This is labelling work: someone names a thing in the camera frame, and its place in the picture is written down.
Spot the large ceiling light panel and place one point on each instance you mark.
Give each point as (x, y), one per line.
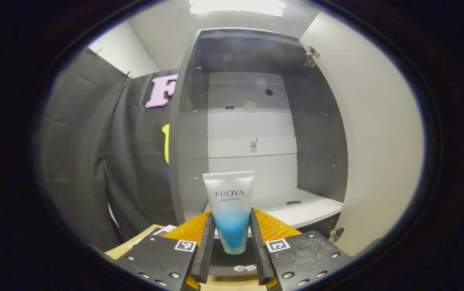
(236, 6)

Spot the white and blue bottle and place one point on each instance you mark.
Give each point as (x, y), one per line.
(229, 202)

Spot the white book with dark portrait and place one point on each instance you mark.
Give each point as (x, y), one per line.
(155, 232)

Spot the black backdrop cloth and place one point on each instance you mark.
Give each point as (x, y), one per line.
(78, 161)

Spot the dark grey cabinet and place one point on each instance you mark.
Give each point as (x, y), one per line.
(316, 141)

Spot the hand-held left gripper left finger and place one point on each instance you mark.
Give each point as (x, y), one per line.
(205, 250)

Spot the metal door hinge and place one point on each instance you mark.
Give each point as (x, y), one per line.
(311, 54)
(336, 233)

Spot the white cabinet shelf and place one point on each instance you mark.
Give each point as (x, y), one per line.
(304, 212)

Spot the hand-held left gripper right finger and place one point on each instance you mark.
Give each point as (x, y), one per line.
(258, 254)

